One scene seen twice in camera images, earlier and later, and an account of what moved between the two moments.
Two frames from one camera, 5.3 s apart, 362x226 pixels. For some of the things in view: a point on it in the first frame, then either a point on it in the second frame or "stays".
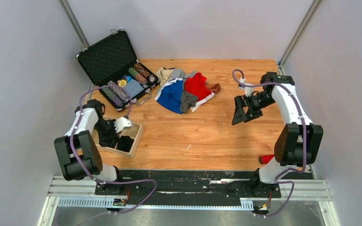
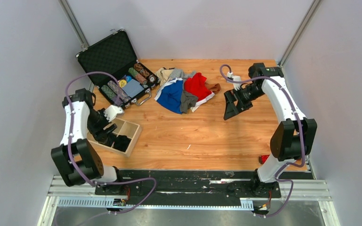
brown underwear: x=215 y=88 stays
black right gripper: x=240 y=115 to x=231 y=109
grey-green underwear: x=188 y=101 stays
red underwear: x=195 y=85 stays
